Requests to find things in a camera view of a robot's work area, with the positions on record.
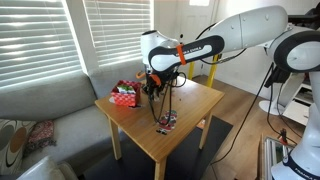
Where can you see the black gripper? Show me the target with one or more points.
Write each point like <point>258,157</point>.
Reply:
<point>154,87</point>

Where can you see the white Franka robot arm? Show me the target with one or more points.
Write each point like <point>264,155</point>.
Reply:
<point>253,30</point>

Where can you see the light wooden table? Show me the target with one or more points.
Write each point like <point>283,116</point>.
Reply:
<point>160,123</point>

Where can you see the colourful patterned sticker sheet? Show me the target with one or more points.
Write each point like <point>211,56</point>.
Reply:
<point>168,121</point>

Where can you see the red patterned box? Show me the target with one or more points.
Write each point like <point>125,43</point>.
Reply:
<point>125,98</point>

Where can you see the green white packet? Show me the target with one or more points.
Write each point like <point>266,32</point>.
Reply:
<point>126,89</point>

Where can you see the yellow stand leg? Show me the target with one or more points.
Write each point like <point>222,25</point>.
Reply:
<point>191,70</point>
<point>212,70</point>

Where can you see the dark floor rug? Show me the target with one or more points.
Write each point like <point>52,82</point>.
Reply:
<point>186,160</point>

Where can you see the grey corner sofa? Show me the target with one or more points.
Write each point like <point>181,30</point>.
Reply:
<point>56,110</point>

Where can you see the red patterned cloth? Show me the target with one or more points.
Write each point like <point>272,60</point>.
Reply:
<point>41,135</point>

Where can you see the wide white window blind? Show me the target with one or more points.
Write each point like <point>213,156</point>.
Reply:
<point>36,40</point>

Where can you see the metal framed tray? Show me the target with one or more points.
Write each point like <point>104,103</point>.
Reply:
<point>271,156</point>

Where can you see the white shelf unit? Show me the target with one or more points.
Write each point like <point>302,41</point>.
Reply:
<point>300,103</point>

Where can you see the beige brown patterned pillow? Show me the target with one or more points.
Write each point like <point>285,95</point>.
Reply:
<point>11,143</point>

